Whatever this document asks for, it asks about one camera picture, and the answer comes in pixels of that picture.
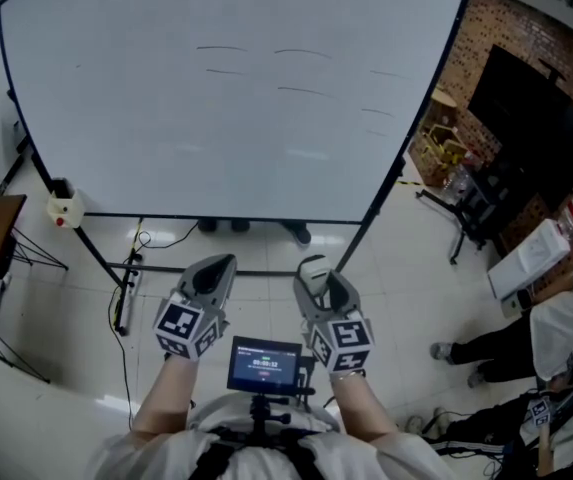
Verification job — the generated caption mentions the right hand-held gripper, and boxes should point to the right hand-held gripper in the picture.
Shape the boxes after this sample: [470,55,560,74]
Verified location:
[293,269,375,375]

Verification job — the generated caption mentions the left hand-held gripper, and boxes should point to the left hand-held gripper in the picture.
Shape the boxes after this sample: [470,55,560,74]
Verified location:
[152,253,238,363]

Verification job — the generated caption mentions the white board eraser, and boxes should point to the white board eraser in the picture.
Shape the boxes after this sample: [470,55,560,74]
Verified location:
[297,253,330,298]

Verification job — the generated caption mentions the large white whiteboard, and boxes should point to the large white whiteboard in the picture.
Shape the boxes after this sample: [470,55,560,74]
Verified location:
[0,0,472,226]

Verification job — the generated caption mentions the person's left forearm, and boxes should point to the person's left forearm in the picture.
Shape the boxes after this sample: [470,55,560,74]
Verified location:
[130,355,200,438]

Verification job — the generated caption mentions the person's right forearm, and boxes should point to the person's right forearm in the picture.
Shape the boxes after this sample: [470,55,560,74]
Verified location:
[327,370,400,443]

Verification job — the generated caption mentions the white power strip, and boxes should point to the white power strip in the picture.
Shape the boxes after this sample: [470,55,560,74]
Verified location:
[125,252,143,295]

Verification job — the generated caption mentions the black box beside monitor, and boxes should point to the black box beside monitor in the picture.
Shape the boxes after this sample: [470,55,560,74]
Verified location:
[298,355,318,410]

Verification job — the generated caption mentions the small black monitor screen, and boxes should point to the small black monitor screen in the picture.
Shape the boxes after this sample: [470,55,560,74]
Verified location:
[226,335,304,397]

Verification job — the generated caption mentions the cream marker holder box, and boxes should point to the cream marker holder box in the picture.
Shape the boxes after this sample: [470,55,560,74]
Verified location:
[45,177,87,231]

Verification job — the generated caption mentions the person's white shirt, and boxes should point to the person's white shirt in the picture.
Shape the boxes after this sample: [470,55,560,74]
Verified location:
[93,395,461,480]

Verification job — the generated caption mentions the open cardboard box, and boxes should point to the open cardboard box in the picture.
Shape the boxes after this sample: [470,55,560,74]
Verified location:
[408,123,468,188]

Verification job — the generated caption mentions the clear plastic bottle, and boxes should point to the clear plastic bottle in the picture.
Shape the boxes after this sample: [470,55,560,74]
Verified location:
[443,165,475,200]

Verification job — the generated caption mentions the black television stand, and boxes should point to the black television stand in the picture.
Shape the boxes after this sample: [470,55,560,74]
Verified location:
[415,160,523,266]

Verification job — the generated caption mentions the small cardboard box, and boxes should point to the small cardboard box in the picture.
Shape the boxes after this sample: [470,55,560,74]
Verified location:
[429,87,460,129]

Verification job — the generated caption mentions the large black television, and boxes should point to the large black television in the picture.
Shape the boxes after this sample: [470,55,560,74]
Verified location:
[467,44,573,215]

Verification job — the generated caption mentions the looped black cable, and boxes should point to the looped black cable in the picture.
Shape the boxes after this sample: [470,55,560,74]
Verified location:
[135,220,200,250]

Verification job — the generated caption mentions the long black floor cable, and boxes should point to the long black floor cable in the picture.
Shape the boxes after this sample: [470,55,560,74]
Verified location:
[110,287,135,430]

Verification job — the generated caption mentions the black monitor mount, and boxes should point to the black monitor mount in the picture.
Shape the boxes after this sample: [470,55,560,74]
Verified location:
[247,394,293,443]

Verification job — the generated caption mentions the black chest harness straps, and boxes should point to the black chest harness straps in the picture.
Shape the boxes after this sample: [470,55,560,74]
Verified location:
[190,427,328,480]

